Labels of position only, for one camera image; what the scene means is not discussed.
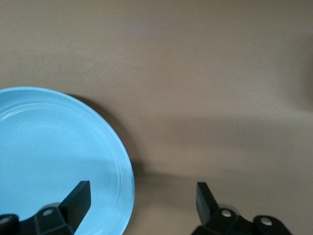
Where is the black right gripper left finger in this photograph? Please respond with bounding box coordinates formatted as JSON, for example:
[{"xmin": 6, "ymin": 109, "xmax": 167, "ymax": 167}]
[{"xmin": 0, "ymin": 180, "xmax": 92, "ymax": 235}]

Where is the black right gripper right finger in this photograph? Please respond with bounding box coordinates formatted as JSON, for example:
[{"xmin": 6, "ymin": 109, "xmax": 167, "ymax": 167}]
[{"xmin": 190, "ymin": 181, "xmax": 292, "ymax": 235}]

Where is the blue plate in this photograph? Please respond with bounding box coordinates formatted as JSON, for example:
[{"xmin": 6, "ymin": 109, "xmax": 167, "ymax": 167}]
[{"xmin": 0, "ymin": 86, "xmax": 136, "ymax": 235}]

